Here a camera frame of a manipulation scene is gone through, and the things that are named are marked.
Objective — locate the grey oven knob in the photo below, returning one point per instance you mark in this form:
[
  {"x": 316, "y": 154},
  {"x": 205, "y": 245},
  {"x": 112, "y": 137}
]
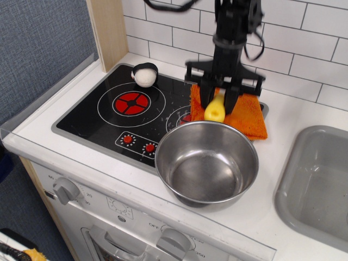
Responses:
[
  {"x": 174, "y": 243},
  {"x": 65, "y": 190}
]

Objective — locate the yellow object bottom left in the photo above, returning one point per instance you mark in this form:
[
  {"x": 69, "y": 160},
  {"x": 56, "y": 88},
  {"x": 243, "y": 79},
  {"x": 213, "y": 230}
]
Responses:
[{"x": 30, "y": 254}]

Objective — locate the grey left oven knob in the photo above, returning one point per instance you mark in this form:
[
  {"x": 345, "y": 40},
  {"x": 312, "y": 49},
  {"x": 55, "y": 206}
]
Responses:
[{"x": 65, "y": 190}]

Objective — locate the grey sink basin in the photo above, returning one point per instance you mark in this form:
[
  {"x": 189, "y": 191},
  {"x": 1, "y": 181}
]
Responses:
[{"x": 312, "y": 195}]

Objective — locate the orange cloth napkin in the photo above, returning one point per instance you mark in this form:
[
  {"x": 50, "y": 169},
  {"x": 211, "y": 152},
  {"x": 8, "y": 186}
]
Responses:
[{"x": 246, "y": 116}]

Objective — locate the stainless steel pot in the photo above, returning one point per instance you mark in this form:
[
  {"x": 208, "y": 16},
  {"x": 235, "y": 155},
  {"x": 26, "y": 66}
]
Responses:
[{"x": 205, "y": 163}]

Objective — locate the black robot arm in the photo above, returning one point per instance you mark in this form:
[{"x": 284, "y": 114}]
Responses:
[{"x": 235, "y": 20}]

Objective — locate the black toy stove top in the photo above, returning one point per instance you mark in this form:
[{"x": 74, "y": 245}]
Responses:
[{"x": 125, "y": 121}]

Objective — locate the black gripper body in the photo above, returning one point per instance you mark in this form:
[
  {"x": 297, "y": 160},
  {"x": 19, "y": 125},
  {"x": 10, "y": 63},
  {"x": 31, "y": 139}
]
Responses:
[{"x": 226, "y": 67}]

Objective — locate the grey right oven knob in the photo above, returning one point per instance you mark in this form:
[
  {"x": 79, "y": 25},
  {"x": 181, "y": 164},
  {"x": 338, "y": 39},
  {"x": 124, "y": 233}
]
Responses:
[{"x": 174, "y": 243}]

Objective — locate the light wooden post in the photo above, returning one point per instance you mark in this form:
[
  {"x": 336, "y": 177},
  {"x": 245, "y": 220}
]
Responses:
[{"x": 109, "y": 30}]

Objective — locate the white toy oven front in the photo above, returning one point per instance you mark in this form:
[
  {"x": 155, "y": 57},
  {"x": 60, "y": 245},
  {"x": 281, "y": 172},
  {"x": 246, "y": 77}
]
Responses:
[{"x": 102, "y": 228}]

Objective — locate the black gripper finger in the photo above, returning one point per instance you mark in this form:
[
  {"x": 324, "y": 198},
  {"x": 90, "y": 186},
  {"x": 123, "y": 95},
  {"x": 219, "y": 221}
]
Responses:
[
  {"x": 232, "y": 92},
  {"x": 207, "y": 91}
]

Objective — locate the white plush sushi toy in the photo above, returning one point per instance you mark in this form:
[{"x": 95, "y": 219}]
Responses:
[{"x": 145, "y": 75}]

